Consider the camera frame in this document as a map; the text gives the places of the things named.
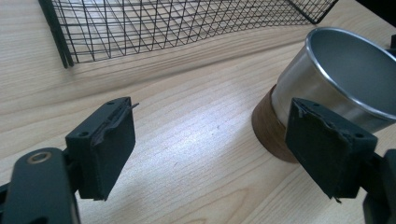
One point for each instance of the steel cup with wooden base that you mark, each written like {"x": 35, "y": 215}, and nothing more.
{"x": 330, "y": 77}

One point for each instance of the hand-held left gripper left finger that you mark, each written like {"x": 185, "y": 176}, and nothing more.
{"x": 106, "y": 149}

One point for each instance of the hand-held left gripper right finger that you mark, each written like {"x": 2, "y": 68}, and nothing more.
{"x": 327, "y": 146}

